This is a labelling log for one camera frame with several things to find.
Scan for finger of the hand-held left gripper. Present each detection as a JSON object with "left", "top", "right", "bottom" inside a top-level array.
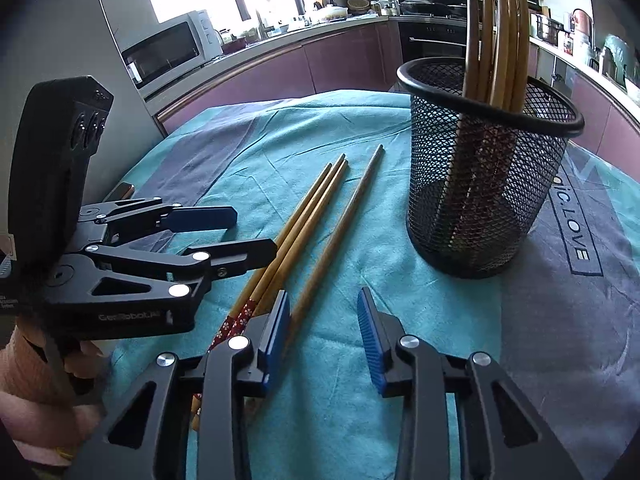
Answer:
[
  {"left": 50, "top": 238, "right": 279, "bottom": 312},
  {"left": 75, "top": 197, "right": 237, "bottom": 246}
]

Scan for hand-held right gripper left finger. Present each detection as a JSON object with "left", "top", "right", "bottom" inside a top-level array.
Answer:
[{"left": 65, "top": 287, "right": 292, "bottom": 480}]

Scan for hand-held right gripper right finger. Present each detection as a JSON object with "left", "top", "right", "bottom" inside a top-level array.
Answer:
[{"left": 356, "top": 286, "right": 586, "bottom": 480}]

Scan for red-patterned wooden chopstick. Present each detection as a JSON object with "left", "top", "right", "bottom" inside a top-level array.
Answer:
[
  {"left": 247, "top": 160, "right": 350, "bottom": 323},
  {"left": 285, "top": 144, "right": 386, "bottom": 333},
  {"left": 207, "top": 162, "right": 333, "bottom": 353},
  {"left": 227, "top": 153, "right": 347, "bottom": 338}
]

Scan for black mesh utensil holder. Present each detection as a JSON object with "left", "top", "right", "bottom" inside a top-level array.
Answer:
[{"left": 396, "top": 56, "right": 586, "bottom": 280}]

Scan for bunch of wooden chopsticks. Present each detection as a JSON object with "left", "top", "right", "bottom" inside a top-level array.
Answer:
[{"left": 450, "top": 0, "right": 532, "bottom": 253}]

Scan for person's left forearm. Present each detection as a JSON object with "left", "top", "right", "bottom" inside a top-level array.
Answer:
[{"left": 0, "top": 324, "right": 108, "bottom": 466}]

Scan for person's left hand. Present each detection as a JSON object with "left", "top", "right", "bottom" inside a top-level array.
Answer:
[{"left": 69, "top": 341, "right": 112, "bottom": 369}]

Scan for teal grey printed tablecloth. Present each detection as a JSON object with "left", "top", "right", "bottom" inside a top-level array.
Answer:
[{"left": 102, "top": 89, "right": 640, "bottom": 480}]

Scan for grey refrigerator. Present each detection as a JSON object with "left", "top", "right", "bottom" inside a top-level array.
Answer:
[{"left": 0, "top": 0, "right": 168, "bottom": 271}]

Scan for white microwave oven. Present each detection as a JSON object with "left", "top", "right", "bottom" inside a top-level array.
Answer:
[{"left": 121, "top": 10, "right": 224, "bottom": 103}]

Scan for pink base cabinets under window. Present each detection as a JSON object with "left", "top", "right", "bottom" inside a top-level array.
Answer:
[{"left": 155, "top": 22, "right": 401, "bottom": 136}]

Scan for black built-in oven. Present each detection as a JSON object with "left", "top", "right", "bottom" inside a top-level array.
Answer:
[{"left": 397, "top": 20, "right": 468, "bottom": 61}]

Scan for black wok with lid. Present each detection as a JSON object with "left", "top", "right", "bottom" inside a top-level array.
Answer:
[{"left": 400, "top": 0, "right": 451, "bottom": 16}]

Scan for pink base cabinets with peninsula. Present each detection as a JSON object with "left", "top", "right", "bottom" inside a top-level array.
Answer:
[{"left": 527, "top": 42, "right": 640, "bottom": 181}]

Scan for stainless steel stockpot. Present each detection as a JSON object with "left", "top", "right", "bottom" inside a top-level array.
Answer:
[{"left": 532, "top": 12, "right": 561, "bottom": 43}]

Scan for mint green air fryer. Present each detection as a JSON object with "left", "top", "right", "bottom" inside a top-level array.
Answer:
[{"left": 602, "top": 35, "right": 636, "bottom": 86}]

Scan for pink electric kettle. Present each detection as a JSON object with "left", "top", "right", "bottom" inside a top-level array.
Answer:
[{"left": 570, "top": 8, "right": 593, "bottom": 43}]

